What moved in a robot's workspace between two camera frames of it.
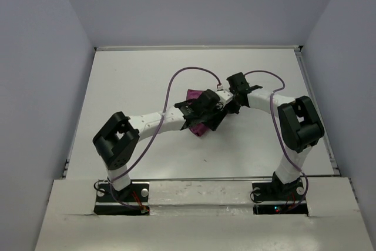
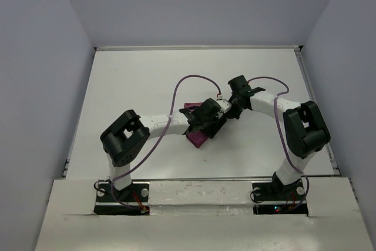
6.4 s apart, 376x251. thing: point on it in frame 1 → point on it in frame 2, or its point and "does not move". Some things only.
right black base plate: x=277 y=198 does not move
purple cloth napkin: x=193 y=94 → x=195 y=137
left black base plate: x=134 y=200 does not move
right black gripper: x=235 y=109 does not move
